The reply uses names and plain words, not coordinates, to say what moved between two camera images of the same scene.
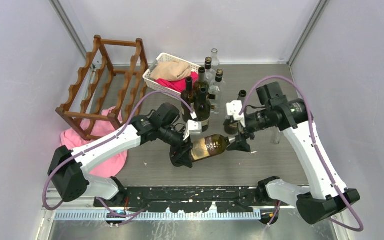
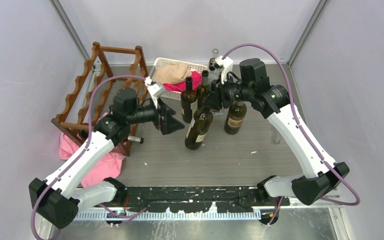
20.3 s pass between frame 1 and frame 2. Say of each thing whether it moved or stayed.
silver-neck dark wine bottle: moved
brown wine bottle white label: stayed
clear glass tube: stayed
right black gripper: moved
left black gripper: moved
